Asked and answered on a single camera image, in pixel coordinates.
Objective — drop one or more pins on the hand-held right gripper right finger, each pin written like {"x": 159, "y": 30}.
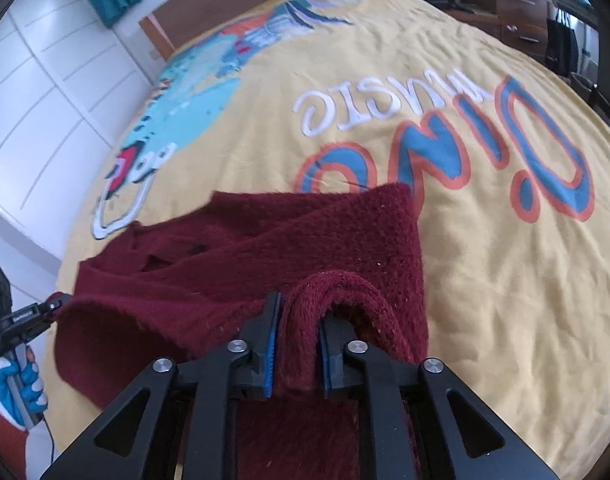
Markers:
{"x": 327, "y": 360}

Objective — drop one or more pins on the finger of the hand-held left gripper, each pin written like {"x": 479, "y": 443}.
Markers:
{"x": 60, "y": 306}

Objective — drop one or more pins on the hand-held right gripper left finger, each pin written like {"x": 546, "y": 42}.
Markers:
{"x": 270, "y": 345}

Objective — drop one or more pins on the maroon knitted sweater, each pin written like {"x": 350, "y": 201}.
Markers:
{"x": 295, "y": 250}

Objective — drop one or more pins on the person's left forearm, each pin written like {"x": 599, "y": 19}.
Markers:
{"x": 2, "y": 445}

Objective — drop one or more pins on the person's left hand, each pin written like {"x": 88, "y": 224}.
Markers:
{"x": 30, "y": 385}

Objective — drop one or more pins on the yellow printed blanket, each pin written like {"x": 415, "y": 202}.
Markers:
{"x": 485, "y": 310}

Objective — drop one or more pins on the white wardrobe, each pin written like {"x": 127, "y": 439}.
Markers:
{"x": 60, "y": 85}

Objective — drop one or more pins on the wooden headboard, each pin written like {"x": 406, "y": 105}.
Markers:
{"x": 157, "y": 30}

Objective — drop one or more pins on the black paper bag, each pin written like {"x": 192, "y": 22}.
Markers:
{"x": 561, "y": 42}

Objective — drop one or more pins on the wooden drawer cabinet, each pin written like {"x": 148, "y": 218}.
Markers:
{"x": 520, "y": 5}

